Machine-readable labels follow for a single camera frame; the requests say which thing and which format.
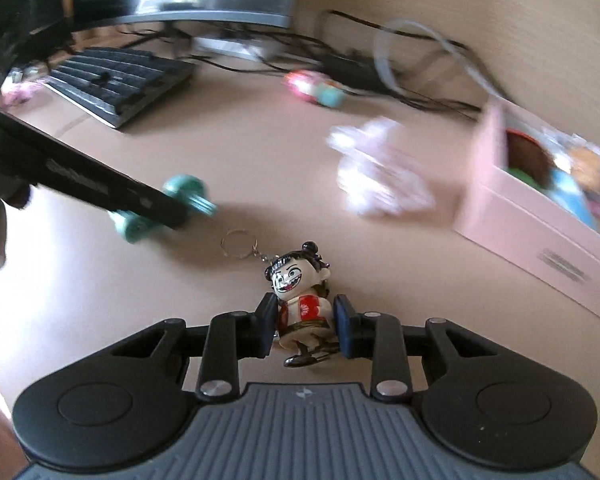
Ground pink teal duck toy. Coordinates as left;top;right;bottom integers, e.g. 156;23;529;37
283;70;345;108

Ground grey looped cable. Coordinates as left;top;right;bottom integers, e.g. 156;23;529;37
372;18;511;106

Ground cartoon boy keychain figure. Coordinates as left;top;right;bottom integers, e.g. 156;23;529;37
219;227;342;369

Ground red brown round toy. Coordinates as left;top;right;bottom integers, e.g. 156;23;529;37
506;129;554;190

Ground black keyboard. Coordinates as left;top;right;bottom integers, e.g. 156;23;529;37
44;48;196;129

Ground teal plastic spool toy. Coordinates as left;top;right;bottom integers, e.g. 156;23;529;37
108;174;217;243

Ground pink cardboard box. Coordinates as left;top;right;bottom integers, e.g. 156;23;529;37
454;98;600;317

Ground blue white tissue pack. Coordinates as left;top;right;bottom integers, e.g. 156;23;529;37
547;168;597;230

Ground orange snack packet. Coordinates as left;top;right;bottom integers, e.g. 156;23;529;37
568;145;600;193

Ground white pink wrapper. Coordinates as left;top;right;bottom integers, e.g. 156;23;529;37
326;117;437;217

